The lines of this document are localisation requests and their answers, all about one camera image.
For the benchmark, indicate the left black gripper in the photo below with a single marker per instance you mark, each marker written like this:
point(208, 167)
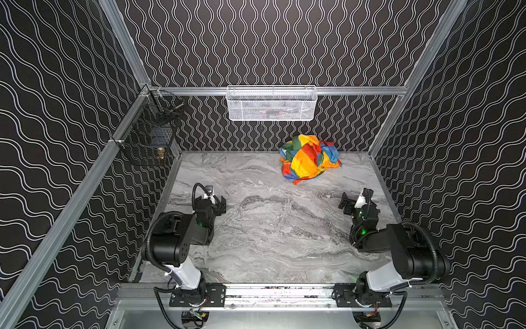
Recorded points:
point(218, 205)

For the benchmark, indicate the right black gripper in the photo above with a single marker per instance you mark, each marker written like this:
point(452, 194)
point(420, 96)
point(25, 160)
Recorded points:
point(353, 204)

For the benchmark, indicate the rainbow striped jacket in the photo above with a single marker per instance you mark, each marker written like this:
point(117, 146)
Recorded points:
point(305, 157)

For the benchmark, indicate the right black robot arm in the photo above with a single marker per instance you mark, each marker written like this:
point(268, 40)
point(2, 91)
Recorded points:
point(416, 258)

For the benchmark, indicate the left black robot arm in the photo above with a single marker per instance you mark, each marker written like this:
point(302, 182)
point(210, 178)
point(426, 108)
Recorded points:
point(168, 241)

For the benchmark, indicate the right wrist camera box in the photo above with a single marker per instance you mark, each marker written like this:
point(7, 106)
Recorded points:
point(364, 199)

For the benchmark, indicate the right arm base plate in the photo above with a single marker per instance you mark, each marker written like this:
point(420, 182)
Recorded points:
point(349, 296)

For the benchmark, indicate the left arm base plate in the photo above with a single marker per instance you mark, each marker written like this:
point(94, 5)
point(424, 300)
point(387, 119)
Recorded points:
point(211, 295)

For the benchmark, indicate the black wire wall basket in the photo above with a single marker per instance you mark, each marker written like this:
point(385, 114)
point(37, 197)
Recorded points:
point(154, 126)

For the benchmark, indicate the aluminium front rail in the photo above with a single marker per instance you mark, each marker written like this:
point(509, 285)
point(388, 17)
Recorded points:
point(277, 297)

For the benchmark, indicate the white mesh wall basket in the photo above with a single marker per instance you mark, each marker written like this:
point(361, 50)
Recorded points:
point(271, 102)

